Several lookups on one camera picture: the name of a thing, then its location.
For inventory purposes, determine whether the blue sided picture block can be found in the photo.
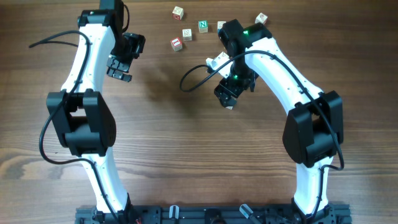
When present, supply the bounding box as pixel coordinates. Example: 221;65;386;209
217;21;226;33

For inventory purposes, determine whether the red I block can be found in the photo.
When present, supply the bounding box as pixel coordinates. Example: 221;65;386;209
170;37;183;52

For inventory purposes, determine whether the far right picture block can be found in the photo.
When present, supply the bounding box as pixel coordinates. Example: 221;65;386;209
255;12;268;25

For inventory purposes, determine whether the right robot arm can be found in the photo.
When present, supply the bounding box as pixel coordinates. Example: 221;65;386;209
207;19;345;223

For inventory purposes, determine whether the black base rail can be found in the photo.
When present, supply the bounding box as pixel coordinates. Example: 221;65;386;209
75;203;353;224

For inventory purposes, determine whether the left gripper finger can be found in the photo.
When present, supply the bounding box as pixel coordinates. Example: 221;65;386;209
106;68;132;82
107;55;132;73

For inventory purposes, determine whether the green N block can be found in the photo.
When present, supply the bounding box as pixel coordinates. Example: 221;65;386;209
198;20;208;33

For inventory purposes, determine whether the white picture block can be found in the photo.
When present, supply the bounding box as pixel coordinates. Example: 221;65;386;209
182;29;192;42

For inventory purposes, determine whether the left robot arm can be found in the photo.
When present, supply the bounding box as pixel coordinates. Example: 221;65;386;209
39;0;146;223

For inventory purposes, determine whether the red six block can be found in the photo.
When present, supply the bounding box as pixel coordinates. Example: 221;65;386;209
172;6;184;21

